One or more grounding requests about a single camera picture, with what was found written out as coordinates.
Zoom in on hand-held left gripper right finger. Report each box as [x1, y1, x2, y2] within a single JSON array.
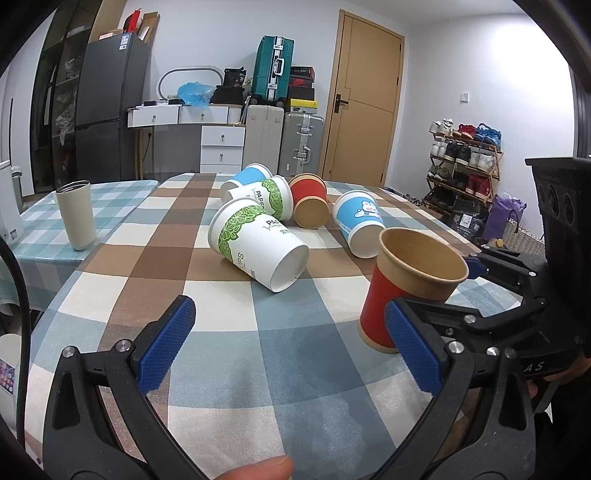
[[369, 298, 537, 480]]

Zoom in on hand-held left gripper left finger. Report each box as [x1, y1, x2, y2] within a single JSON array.
[[44, 295, 222, 480]]

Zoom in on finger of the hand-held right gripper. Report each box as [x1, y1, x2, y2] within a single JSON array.
[[464, 246, 549, 302], [401, 298, 551, 346]]

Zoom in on red paper cup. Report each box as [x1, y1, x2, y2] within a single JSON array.
[[358, 227, 470, 354], [289, 174, 330, 230]]

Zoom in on blue cartoon paper cup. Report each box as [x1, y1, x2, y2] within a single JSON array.
[[332, 189, 387, 258]]

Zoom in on large white green-leaf paper cup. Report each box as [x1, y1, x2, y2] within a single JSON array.
[[207, 198, 310, 294]]

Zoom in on small white green-leaf paper cup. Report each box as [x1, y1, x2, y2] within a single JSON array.
[[225, 175, 295, 221]]

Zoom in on plain blue paper cup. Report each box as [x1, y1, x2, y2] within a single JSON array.
[[220, 163, 274, 200]]

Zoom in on person's right hand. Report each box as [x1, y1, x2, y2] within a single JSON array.
[[526, 355, 591, 403]]

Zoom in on person's left hand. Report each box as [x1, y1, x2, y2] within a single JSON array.
[[205, 456, 294, 480]]

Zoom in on wicker basket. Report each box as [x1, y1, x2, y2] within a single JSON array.
[[501, 216, 546, 254]]

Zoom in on purple bag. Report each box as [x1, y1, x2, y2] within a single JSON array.
[[482, 193, 527, 241]]

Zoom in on black patterned bag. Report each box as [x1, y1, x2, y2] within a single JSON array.
[[449, 194, 491, 241]]

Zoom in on brown blue checked tablecloth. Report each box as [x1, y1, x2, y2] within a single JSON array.
[[23, 172, 525, 480]]

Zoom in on wooden shoe rack with shoes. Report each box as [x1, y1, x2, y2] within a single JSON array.
[[425, 119, 504, 219]]

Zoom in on teal checked tablecloth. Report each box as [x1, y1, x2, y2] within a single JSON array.
[[0, 179, 161, 308]]

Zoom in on beige steel-rim tumbler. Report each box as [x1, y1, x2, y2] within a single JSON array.
[[55, 180, 98, 252]]

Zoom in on white device with screen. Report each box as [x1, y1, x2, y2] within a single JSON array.
[[0, 332, 23, 418]]

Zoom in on white appliance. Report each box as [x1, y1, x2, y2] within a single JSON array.
[[0, 159, 25, 246]]

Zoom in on white drawer desk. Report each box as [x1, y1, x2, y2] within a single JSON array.
[[128, 104, 246, 180]]

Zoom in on wooden door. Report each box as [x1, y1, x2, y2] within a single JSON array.
[[321, 10, 406, 188]]

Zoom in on white suitcase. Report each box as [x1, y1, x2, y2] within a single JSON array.
[[242, 104, 286, 174]]

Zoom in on silver suitcase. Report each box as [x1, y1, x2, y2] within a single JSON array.
[[278, 112, 326, 179]]

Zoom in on dark grey refrigerator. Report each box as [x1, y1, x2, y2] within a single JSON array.
[[75, 32, 151, 184]]

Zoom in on blue plastic bag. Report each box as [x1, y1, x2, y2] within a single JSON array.
[[177, 82, 216, 110]]

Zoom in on dark display cabinet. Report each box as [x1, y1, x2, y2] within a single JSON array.
[[31, 8, 95, 195]]

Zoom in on oval white-framed mirror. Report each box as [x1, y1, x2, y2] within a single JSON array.
[[158, 66, 223, 101]]

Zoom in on stack of shoe boxes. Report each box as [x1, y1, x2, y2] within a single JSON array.
[[286, 65, 319, 114]]

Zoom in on teal suitcase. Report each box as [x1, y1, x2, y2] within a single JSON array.
[[250, 35, 295, 105]]

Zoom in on cardboard boxes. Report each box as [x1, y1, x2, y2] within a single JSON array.
[[87, 0, 161, 45]]

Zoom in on black cable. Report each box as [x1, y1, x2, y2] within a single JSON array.
[[0, 237, 38, 446]]

